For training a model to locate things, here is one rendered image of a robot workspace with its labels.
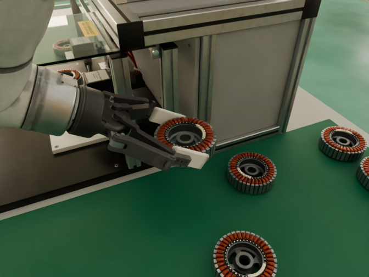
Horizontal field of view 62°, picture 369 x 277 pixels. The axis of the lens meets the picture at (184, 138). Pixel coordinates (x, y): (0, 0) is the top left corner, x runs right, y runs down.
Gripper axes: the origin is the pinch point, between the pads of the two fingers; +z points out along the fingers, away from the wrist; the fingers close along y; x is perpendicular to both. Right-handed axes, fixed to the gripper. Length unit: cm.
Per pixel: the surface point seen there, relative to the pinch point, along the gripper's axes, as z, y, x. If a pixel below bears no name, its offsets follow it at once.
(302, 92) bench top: 55, 33, -11
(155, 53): -6.2, 14.7, -8.3
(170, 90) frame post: 0.4, 14.2, -2.4
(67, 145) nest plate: -12.2, 24.8, 24.9
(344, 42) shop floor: 263, 209, -47
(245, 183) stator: 19.9, -1.2, 6.5
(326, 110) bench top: 56, 21, -11
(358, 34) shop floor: 289, 222, -62
